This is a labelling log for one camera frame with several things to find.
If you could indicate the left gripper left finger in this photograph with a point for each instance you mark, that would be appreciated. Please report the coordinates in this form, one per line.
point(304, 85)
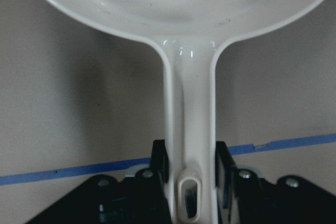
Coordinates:
point(160, 159)

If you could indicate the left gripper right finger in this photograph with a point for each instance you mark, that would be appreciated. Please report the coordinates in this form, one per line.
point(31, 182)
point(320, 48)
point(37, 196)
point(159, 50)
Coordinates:
point(224, 162)

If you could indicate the beige plastic dustpan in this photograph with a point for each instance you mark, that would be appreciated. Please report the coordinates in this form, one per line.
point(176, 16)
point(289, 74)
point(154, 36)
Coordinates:
point(189, 36)

